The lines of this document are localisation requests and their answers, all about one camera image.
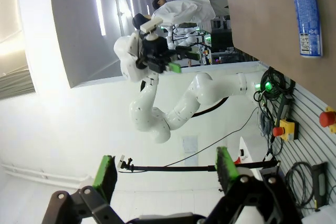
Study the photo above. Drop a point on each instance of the grey slatted panel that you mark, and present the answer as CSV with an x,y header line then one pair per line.
x,y
307,140

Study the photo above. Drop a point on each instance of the yellow emergency stop box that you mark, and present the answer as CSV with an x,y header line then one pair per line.
x,y
287,129

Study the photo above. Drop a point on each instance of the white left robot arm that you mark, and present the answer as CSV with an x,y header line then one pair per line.
x,y
157,121

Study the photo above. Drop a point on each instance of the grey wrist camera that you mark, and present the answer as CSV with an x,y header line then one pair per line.
x,y
151,25

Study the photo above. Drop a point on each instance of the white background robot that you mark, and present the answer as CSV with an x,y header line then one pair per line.
x,y
183,35

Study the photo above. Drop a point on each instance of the red emergency stop button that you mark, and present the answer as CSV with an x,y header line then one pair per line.
x,y
328,117

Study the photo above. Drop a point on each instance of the blue drink can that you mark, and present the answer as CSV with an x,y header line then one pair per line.
x,y
308,24

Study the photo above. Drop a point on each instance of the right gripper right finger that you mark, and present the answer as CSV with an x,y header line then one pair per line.
x,y
249,197

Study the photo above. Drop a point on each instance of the black camera boom pole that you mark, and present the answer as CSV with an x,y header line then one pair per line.
x,y
183,168

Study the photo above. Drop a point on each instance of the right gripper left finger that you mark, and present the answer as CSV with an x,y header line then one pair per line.
x,y
105,176

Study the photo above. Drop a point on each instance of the person in white jacket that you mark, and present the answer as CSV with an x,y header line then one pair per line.
x,y
183,9

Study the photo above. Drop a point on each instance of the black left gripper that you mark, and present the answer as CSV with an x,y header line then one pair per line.
x,y
153,49

